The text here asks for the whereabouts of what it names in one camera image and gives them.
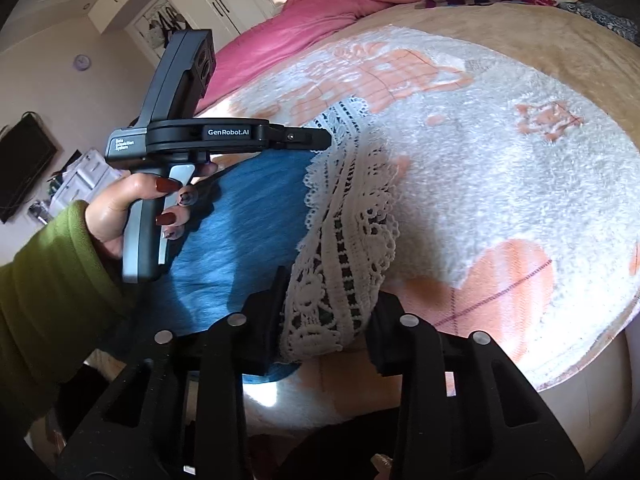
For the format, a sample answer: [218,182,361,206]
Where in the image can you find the blue floral cloth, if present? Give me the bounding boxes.
[560,1,640,42]

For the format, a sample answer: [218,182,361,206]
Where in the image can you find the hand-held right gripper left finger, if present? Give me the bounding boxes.
[55,265,293,480]

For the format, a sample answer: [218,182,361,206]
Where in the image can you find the person's left hand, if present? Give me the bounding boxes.
[85,161,221,260]

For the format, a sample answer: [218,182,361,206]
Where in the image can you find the white drawer cabinet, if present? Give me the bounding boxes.
[47,149,124,211]

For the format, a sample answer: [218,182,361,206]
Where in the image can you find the cream and orange printed blanket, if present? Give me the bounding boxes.
[185,0,640,466]

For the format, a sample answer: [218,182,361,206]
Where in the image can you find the hanging bags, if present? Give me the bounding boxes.
[140,2,188,54]

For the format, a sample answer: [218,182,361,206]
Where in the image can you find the person's left forearm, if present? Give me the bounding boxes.
[0,200,137,431]

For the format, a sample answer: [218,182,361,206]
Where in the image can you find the white wardrobe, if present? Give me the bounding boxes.
[85,0,351,68]

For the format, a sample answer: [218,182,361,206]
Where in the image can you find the pink duvet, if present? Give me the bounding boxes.
[195,0,451,116]

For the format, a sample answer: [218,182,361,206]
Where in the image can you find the blue pants with lace hem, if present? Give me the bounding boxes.
[95,100,403,386]

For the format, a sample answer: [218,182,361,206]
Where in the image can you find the black television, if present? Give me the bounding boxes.
[0,114,58,224]

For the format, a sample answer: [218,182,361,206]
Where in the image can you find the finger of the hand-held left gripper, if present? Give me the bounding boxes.
[269,125,332,152]

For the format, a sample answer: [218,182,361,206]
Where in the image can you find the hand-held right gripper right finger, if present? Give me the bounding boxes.
[365,291,587,480]

